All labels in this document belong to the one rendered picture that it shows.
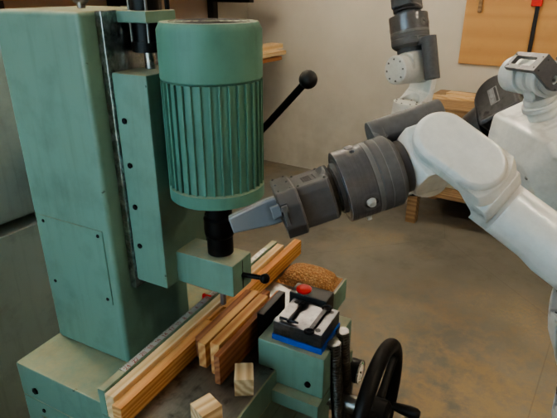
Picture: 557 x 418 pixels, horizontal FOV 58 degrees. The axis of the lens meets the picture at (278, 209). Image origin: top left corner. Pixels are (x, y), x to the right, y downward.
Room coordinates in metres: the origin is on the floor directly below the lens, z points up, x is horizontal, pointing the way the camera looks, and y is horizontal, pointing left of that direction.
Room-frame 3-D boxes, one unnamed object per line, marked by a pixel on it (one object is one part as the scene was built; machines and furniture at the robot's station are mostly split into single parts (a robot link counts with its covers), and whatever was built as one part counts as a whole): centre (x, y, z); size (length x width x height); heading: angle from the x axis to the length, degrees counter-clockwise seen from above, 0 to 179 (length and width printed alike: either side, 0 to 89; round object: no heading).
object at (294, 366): (0.80, -0.05, 0.91); 0.15 x 0.14 x 0.09; 152
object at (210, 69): (0.89, 0.11, 1.35); 0.18 x 0.18 x 0.31
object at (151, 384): (0.91, 0.10, 0.92); 0.67 x 0.02 x 0.04; 152
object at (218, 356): (0.82, 0.05, 0.93); 0.24 x 0.01 x 0.06; 152
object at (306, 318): (0.80, -0.06, 0.99); 0.13 x 0.11 x 0.06; 152
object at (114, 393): (0.90, 0.13, 0.92); 0.60 x 0.02 x 0.05; 152
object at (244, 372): (0.70, 0.06, 0.92); 0.04 x 0.03 x 0.04; 2
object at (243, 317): (0.81, 0.07, 0.94); 0.18 x 0.02 x 0.07; 152
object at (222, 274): (0.90, 0.13, 1.03); 0.14 x 0.07 x 0.09; 62
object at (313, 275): (1.07, -0.08, 0.92); 0.14 x 0.09 x 0.04; 62
